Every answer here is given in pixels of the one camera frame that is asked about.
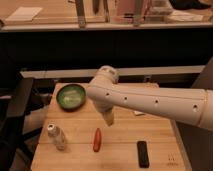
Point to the white paper sheet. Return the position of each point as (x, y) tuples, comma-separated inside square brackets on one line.
[(24, 14)]

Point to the black remote control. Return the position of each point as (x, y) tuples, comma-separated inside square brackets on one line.
[(143, 158)]

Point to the black chair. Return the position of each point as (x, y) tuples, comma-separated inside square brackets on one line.
[(12, 127)]

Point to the white sponge block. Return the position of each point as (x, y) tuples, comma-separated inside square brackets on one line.
[(138, 113)]

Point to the orange carrot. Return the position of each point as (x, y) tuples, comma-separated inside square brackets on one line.
[(97, 140)]

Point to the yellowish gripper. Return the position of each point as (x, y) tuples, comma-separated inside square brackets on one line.
[(108, 116)]

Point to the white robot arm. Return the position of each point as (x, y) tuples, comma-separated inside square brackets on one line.
[(190, 106)]

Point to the clear plastic bottle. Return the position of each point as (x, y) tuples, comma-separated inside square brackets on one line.
[(57, 136)]

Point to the green bowl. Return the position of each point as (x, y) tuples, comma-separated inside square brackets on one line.
[(71, 96)]

